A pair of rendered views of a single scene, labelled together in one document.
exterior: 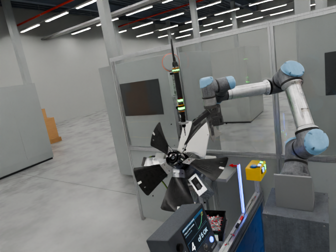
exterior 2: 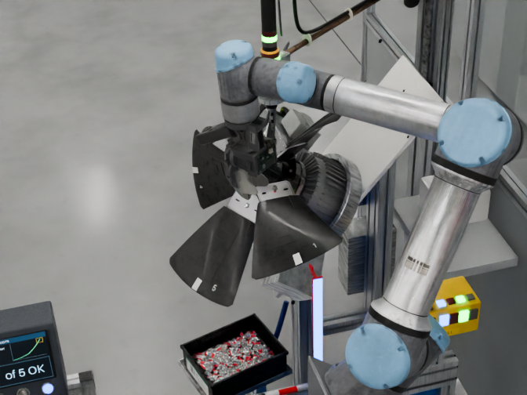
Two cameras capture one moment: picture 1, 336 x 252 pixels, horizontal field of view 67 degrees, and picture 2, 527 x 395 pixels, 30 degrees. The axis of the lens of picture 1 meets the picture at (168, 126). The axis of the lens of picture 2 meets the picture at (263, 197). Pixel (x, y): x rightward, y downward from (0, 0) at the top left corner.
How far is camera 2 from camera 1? 1.57 m
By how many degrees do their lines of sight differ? 44
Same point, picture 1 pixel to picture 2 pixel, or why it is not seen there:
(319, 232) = not seen: outside the picture
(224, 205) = (487, 327)
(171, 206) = (187, 270)
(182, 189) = (232, 247)
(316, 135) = (372, 345)
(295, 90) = (434, 200)
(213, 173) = (268, 260)
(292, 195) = not seen: outside the picture
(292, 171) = (333, 379)
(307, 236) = not seen: outside the picture
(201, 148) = (374, 164)
